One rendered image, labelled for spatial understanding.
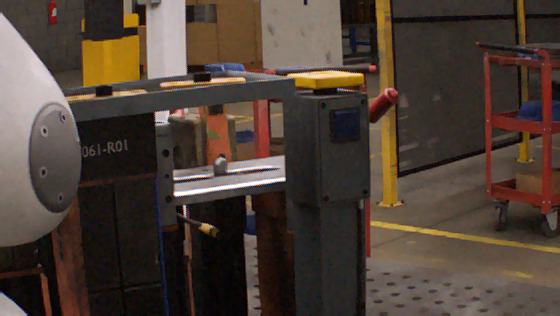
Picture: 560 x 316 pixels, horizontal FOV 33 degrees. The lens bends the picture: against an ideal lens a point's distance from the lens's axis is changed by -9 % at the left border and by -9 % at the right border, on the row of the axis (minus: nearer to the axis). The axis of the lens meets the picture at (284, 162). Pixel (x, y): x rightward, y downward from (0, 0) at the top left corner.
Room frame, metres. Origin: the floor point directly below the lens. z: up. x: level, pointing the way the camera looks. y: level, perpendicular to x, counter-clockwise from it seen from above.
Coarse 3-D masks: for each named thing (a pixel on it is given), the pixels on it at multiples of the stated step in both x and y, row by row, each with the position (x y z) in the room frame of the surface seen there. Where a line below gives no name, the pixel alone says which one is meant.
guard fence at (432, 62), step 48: (384, 0) 5.62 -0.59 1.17; (432, 0) 6.03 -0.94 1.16; (480, 0) 6.45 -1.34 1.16; (528, 0) 6.97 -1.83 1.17; (384, 48) 5.62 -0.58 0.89; (432, 48) 6.01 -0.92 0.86; (432, 96) 6.02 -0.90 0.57; (480, 96) 6.41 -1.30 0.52; (528, 96) 6.88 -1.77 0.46; (384, 144) 5.63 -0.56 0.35; (432, 144) 5.99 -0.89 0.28; (480, 144) 6.39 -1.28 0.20; (528, 144) 6.83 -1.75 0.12; (384, 192) 5.63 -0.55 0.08
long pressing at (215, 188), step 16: (256, 160) 1.48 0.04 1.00; (272, 160) 1.48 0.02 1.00; (176, 176) 1.38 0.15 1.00; (192, 176) 1.38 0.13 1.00; (208, 176) 1.38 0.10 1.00; (224, 176) 1.37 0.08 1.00; (240, 176) 1.36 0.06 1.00; (256, 176) 1.36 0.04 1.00; (272, 176) 1.35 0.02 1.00; (176, 192) 1.25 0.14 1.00; (192, 192) 1.26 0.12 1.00; (208, 192) 1.27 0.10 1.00; (224, 192) 1.28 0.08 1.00; (240, 192) 1.29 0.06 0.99; (256, 192) 1.30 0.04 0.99
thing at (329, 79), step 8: (320, 72) 1.09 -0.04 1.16; (328, 72) 1.09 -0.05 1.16; (336, 72) 1.08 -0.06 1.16; (344, 72) 1.08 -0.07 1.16; (296, 80) 1.06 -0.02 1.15; (304, 80) 1.05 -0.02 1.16; (312, 80) 1.03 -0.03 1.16; (320, 80) 1.03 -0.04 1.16; (328, 80) 1.04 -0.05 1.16; (336, 80) 1.04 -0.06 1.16; (344, 80) 1.05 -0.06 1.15; (352, 80) 1.05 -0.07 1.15; (360, 80) 1.06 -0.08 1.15; (312, 88) 1.04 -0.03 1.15; (320, 88) 1.03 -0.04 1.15; (328, 88) 1.06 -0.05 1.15; (336, 88) 1.06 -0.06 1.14
